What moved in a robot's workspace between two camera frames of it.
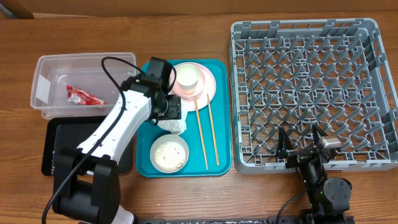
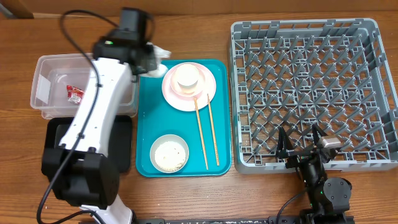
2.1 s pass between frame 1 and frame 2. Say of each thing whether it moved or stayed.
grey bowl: stayed
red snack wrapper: stayed
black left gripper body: moved
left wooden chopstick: stayed
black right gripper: stayed
